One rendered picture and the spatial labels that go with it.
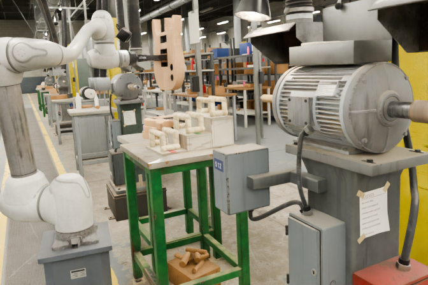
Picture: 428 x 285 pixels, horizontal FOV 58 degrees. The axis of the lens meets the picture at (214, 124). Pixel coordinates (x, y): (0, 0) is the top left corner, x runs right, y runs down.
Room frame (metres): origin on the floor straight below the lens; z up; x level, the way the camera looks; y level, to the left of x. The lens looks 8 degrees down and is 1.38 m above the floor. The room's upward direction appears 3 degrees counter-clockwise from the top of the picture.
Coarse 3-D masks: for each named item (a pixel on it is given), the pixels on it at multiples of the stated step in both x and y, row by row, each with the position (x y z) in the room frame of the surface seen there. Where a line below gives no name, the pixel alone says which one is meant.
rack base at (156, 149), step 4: (168, 144) 2.26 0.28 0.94; (148, 148) 2.20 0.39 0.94; (152, 148) 2.17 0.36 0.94; (156, 148) 2.17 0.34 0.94; (180, 148) 2.13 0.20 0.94; (156, 152) 2.09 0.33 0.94; (160, 152) 2.05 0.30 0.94; (164, 152) 2.05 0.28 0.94; (168, 152) 2.04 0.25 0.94; (176, 152) 2.05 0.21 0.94; (180, 152) 2.06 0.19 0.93; (184, 152) 2.07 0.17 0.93
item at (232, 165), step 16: (256, 144) 1.27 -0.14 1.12; (224, 160) 1.16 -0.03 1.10; (240, 160) 1.17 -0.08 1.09; (256, 160) 1.20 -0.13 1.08; (224, 176) 1.16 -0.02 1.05; (240, 176) 1.17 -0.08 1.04; (224, 192) 1.17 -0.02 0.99; (240, 192) 1.17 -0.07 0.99; (256, 192) 1.20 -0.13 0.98; (224, 208) 1.17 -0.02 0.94; (240, 208) 1.17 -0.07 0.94; (256, 208) 1.20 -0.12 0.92
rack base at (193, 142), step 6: (180, 132) 2.20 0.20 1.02; (204, 132) 2.16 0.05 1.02; (210, 132) 2.16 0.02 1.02; (168, 138) 2.31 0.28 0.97; (180, 138) 2.15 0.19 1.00; (186, 138) 2.08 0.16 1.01; (192, 138) 2.10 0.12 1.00; (198, 138) 2.12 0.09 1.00; (204, 138) 2.14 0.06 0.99; (210, 138) 2.15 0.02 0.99; (180, 144) 2.16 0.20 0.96; (186, 144) 2.09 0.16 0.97; (192, 144) 2.10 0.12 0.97; (198, 144) 2.12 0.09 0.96; (204, 144) 2.14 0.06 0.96; (210, 144) 2.15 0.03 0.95; (192, 150) 2.10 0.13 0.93
